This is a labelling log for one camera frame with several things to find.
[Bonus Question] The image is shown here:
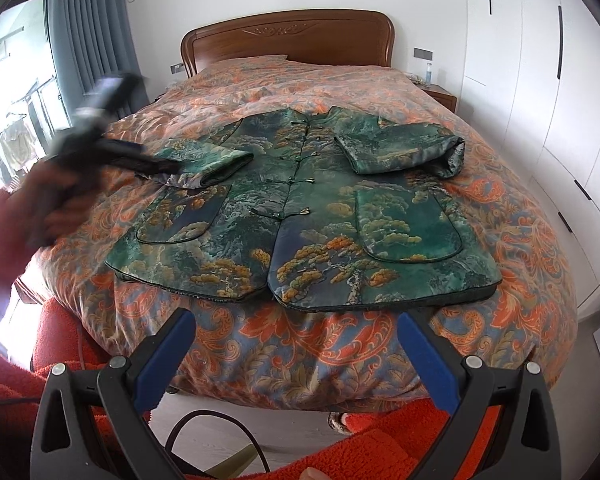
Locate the green patterned silk jacket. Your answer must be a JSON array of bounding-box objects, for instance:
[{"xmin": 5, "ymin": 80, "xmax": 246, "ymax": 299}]
[{"xmin": 106, "ymin": 107, "xmax": 501, "ymax": 312}]

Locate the brown wooden headboard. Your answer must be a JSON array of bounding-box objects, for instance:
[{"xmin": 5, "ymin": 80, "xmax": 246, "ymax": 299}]
[{"xmin": 181, "ymin": 9, "xmax": 394, "ymax": 76}]

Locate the left hand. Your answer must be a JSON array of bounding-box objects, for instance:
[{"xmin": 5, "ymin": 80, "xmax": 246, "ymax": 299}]
[{"xmin": 7, "ymin": 160, "xmax": 102, "ymax": 249}]

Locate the white wardrobe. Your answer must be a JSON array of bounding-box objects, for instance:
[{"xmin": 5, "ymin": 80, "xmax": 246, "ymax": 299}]
[{"xmin": 460, "ymin": 0, "xmax": 600, "ymax": 318}]

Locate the orange floral bed quilt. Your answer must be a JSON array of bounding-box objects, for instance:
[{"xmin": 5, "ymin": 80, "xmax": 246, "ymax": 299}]
[{"xmin": 38, "ymin": 55, "xmax": 577, "ymax": 412}]

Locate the wooden nightstand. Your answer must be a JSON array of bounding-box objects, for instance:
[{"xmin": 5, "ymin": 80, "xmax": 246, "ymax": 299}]
[{"xmin": 419, "ymin": 84, "xmax": 457, "ymax": 113}]

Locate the grey-blue curtain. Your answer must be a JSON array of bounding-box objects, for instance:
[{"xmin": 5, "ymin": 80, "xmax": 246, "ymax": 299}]
[{"xmin": 47, "ymin": 0, "xmax": 140, "ymax": 114}]

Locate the red fleece sleeve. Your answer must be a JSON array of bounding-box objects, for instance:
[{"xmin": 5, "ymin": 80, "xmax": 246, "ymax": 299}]
[{"xmin": 0, "ymin": 192, "xmax": 112, "ymax": 480}]

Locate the grey wall switch panel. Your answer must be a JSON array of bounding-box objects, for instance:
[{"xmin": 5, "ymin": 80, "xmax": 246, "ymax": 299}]
[{"xmin": 413, "ymin": 48, "xmax": 434, "ymax": 61}]

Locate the black cable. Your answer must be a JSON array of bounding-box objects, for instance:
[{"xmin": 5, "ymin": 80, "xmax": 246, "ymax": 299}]
[{"xmin": 164, "ymin": 408, "xmax": 272, "ymax": 476}]

